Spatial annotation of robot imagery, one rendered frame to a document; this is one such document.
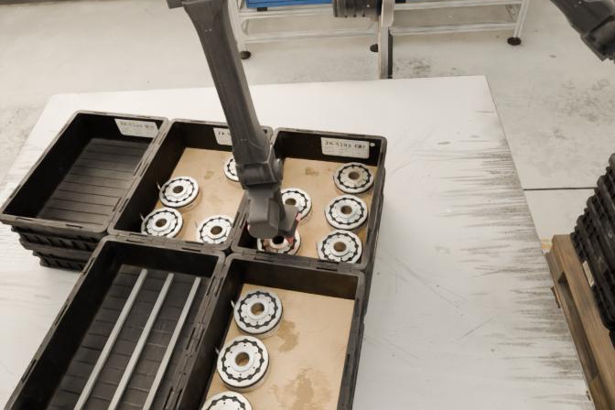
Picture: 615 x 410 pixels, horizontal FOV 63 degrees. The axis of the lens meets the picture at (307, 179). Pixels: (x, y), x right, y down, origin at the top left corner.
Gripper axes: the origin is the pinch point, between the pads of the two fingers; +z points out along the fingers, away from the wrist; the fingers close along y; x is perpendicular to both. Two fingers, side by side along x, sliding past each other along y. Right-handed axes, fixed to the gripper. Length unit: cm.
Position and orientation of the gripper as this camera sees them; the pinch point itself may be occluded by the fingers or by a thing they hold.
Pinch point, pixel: (278, 236)
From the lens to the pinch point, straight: 118.1
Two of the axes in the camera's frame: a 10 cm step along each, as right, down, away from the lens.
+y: 9.5, 1.7, -2.5
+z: 0.9, 6.3, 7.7
